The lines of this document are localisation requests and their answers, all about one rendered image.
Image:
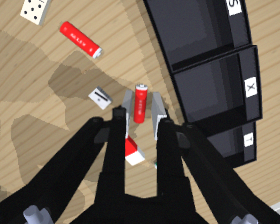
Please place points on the red aa battery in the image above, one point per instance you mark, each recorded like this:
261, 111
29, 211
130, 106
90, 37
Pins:
140, 103
80, 40

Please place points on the black rack of three bins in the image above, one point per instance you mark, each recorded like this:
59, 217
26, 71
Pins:
219, 98

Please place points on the red and white eraser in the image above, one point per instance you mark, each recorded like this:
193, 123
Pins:
133, 153

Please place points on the white domino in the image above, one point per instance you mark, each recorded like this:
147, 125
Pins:
35, 10

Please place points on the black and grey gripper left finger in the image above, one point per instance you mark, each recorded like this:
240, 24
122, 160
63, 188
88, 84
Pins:
46, 196

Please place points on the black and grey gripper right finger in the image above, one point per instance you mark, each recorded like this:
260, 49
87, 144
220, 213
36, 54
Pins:
226, 194

